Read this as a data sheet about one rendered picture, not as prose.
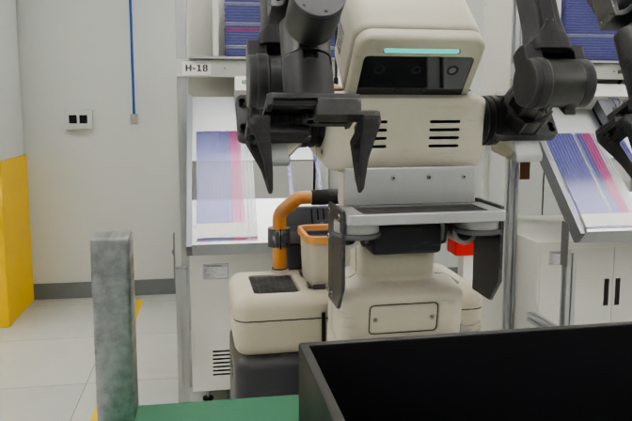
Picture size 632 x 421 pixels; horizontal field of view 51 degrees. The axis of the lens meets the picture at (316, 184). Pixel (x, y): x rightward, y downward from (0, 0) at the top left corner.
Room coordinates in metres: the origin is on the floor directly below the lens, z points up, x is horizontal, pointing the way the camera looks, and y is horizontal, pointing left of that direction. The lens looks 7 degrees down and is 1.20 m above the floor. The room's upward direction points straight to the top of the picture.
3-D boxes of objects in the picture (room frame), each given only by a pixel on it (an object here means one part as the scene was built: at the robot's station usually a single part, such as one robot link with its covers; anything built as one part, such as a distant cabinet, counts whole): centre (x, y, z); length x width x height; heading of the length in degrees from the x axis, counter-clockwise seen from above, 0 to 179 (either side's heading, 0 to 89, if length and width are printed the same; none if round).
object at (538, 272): (3.14, -1.23, 0.31); 0.70 x 0.65 x 0.62; 99
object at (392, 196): (1.06, -0.16, 0.99); 0.28 x 0.16 x 0.22; 101
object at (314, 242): (1.46, -0.08, 0.87); 0.23 x 0.15 x 0.11; 101
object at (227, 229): (2.74, 0.15, 0.66); 1.01 x 0.73 x 1.31; 9
